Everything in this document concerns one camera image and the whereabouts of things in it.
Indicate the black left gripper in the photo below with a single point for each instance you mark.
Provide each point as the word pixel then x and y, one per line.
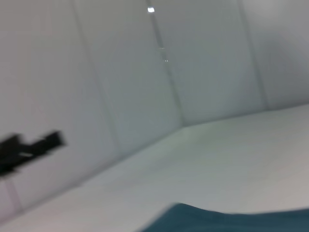
pixel 10 157

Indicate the blue FREE print t-shirt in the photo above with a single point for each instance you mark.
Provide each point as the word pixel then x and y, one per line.
pixel 229 220

